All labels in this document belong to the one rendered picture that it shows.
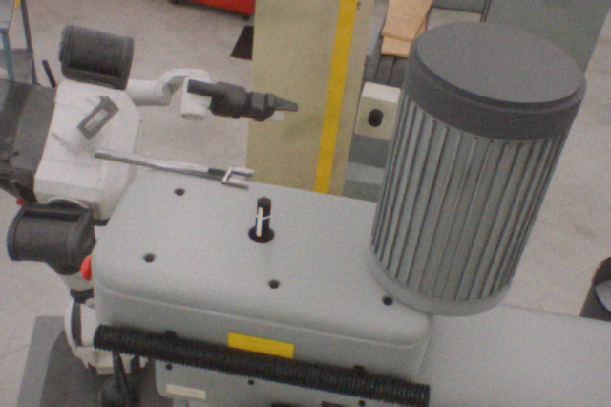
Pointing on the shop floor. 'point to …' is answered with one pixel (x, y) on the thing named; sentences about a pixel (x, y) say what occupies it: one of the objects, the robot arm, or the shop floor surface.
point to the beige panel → (307, 90)
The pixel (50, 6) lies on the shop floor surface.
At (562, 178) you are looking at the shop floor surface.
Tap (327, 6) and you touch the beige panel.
